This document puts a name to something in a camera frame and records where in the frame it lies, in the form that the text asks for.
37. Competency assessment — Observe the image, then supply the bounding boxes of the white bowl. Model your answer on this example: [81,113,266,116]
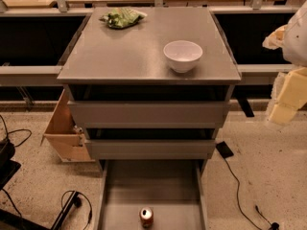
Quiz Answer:
[163,40,203,73]

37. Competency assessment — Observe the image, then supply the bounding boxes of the black cable on left floor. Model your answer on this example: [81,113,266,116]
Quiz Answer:
[0,114,33,149]

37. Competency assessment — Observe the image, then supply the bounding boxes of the cardboard box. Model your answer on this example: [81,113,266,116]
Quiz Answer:
[43,91,92,162]

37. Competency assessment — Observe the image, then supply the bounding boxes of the grey open bottom drawer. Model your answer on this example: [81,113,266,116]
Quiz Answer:
[94,160,209,230]

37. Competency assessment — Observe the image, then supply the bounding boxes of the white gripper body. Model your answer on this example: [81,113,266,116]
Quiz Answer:
[262,25,286,50]

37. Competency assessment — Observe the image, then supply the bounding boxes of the grey metal rail frame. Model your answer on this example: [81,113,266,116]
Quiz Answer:
[0,0,307,88]

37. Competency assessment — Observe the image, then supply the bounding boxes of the grey top drawer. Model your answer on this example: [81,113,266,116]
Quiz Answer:
[68,101,230,128]

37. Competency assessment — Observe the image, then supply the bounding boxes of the black stand with cable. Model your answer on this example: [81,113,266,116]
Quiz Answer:
[50,190,93,230]

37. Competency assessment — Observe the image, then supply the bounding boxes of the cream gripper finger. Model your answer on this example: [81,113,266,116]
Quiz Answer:
[268,67,307,125]

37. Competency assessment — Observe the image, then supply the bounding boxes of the red coke can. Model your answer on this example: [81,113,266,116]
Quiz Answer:
[139,207,154,228]

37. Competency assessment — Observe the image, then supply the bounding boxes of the green chip bag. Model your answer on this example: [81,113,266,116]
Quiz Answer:
[99,8,147,30]

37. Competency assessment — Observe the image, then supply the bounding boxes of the grey middle drawer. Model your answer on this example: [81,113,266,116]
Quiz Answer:
[85,140,215,160]

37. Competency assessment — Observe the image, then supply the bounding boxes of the black power adapter with cable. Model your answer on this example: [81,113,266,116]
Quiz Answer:
[216,141,280,230]

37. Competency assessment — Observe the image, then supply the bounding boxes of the black equipment at left edge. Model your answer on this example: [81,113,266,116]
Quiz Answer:
[0,138,21,190]

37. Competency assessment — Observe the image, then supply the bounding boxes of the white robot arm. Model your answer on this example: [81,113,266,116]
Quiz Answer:
[262,1,307,127]

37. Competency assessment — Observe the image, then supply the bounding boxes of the grey drawer cabinet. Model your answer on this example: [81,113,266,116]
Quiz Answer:
[57,6,242,170]

